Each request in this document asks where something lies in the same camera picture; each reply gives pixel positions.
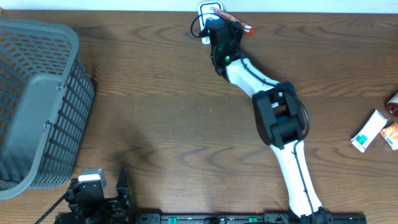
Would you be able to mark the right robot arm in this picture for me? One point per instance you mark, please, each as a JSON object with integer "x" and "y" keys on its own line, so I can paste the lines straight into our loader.
{"x": 281, "y": 119}

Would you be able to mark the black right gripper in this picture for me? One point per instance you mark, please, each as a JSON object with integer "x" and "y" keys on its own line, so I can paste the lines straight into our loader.
{"x": 237, "y": 27}

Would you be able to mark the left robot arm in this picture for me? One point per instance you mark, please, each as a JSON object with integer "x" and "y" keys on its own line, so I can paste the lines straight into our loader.
{"x": 66, "y": 218}

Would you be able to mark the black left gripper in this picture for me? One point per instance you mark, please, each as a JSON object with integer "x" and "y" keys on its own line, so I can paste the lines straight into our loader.
{"x": 116, "y": 208}

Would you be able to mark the green lid white jar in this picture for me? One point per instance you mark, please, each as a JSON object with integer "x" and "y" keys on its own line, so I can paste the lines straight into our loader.
{"x": 392, "y": 105}

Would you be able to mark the white barcode scanner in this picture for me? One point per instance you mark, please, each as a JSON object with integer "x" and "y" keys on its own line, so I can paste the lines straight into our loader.
{"x": 206, "y": 12}

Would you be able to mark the grey plastic mesh basket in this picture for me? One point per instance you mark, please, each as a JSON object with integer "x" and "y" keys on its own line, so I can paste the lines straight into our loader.
{"x": 46, "y": 101}

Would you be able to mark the orange red candy wrapper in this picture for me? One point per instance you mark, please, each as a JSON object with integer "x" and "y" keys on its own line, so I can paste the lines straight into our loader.
{"x": 247, "y": 29}

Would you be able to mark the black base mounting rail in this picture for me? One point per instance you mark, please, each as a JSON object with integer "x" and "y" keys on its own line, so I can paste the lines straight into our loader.
{"x": 272, "y": 217}

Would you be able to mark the white green Panadol box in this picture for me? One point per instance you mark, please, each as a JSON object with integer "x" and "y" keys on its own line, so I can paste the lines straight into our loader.
{"x": 369, "y": 131}

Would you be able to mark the orange snack packet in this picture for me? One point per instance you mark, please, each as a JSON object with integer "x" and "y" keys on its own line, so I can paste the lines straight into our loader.
{"x": 390, "y": 134}

